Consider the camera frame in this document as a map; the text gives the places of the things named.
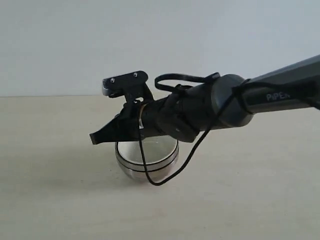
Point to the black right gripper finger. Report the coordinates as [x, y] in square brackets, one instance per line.
[117, 130]

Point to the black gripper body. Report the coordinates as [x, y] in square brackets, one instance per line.
[141, 123]

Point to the white ceramic bowl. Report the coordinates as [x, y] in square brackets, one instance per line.
[155, 150]

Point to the ribbed steel bowl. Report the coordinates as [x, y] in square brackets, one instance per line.
[150, 167]

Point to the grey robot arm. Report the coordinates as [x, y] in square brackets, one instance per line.
[196, 104]

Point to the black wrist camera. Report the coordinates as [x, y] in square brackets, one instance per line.
[130, 85]

